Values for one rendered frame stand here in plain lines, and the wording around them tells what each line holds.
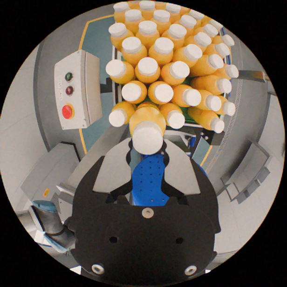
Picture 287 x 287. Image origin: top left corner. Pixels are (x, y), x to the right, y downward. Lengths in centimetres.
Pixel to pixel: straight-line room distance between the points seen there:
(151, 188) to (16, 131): 267
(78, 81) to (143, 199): 33
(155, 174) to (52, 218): 46
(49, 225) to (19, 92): 257
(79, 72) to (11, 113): 248
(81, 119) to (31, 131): 260
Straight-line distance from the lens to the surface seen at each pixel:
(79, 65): 24
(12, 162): 273
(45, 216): 46
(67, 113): 25
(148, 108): 15
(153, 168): 33
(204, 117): 31
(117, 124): 22
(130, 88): 20
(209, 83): 30
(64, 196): 63
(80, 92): 23
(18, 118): 268
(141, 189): 28
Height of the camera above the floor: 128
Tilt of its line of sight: 58 degrees down
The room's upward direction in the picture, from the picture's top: 174 degrees counter-clockwise
